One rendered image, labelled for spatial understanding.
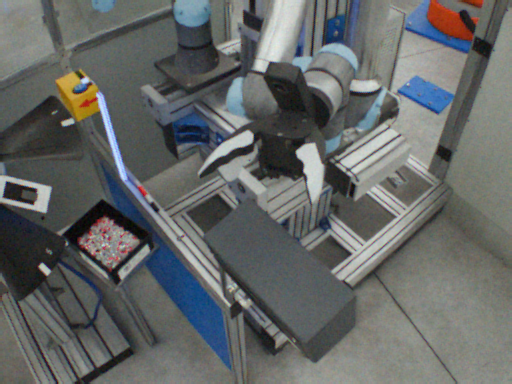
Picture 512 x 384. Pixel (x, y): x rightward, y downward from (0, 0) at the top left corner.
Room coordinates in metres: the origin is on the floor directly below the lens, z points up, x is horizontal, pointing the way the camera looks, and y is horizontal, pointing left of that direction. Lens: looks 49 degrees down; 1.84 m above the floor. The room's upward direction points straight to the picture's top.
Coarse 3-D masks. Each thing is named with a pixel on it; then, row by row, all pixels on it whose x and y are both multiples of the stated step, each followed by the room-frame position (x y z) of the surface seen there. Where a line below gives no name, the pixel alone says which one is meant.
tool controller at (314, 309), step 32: (224, 224) 0.45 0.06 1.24; (256, 224) 0.45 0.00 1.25; (224, 256) 0.40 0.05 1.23; (256, 256) 0.39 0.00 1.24; (288, 256) 0.38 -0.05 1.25; (256, 288) 0.34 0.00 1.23; (288, 288) 0.33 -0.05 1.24; (320, 288) 0.32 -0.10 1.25; (352, 288) 0.34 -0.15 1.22; (288, 320) 0.28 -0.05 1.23; (320, 320) 0.27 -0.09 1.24; (352, 320) 0.32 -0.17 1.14; (320, 352) 0.27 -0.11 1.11
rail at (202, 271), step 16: (96, 144) 1.08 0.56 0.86; (112, 160) 1.01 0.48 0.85; (112, 176) 0.99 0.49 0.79; (128, 176) 0.93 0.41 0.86; (128, 192) 0.89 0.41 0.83; (144, 208) 0.80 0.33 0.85; (160, 208) 0.80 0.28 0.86; (160, 224) 0.74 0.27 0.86; (176, 240) 0.69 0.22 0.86; (192, 256) 0.63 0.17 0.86; (192, 272) 0.62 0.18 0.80; (208, 272) 0.59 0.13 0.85; (208, 288) 0.56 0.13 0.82; (224, 304) 0.51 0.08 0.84; (240, 304) 0.51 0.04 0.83
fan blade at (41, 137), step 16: (48, 96) 0.91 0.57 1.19; (32, 112) 0.86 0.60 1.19; (48, 112) 0.86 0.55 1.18; (64, 112) 0.87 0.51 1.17; (16, 128) 0.80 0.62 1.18; (32, 128) 0.80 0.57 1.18; (48, 128) 0.80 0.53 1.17; (64, 128) 0.81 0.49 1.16; (0, 144) 0.73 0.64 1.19; (16, 144) 0.73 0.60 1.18; (32, 144) 0.74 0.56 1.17; (48, 144) 0.75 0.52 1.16; (64, 144) 0.77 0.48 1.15; (80, 144) 0.78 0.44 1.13; (0, 160) 0.68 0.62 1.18; (16, 160) 0.69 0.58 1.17; (32, 160) 0.70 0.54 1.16
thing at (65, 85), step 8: (56, 80) 1.18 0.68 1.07; (64, 80) 1.17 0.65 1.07; (72, 80) 1.17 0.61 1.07; (80, 80) 1.17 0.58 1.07; (88, 80) 1.16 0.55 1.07; (64, 88) 1.13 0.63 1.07; (72, 88) 1.12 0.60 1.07; (88, 88) 1.11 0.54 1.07; (96, 88) 1.12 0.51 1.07; (64, 96) 1.11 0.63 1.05; (72, 96) 1.08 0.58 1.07; (80, 96) 1.08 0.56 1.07; (88, 96) 1.09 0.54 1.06; (96, 96) 1.11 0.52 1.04; (64, 104) 1.14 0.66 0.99; (72, 104) 1.06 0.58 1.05; (80, 104) 1.07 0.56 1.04; (96, 104) 1.11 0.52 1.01; (72, 112) 1.08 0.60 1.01; (80, 112) 1.07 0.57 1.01; (88, 112) 1.08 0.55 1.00; (80, 120) 1.06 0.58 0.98
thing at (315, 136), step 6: (312, 132) 0.43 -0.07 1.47; (318, 132) 0.43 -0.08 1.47; (306, 138) 0.42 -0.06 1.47; (312, 138) 0.42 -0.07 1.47; (318, 138) 0.42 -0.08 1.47; (324, 138) 0.42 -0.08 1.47; (318, 144) 0.41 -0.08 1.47; (324, 144) 0.40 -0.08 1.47; (318, 150) 0.39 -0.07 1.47; (324, 150) 0.39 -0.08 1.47; (324, 156) 0.38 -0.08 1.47
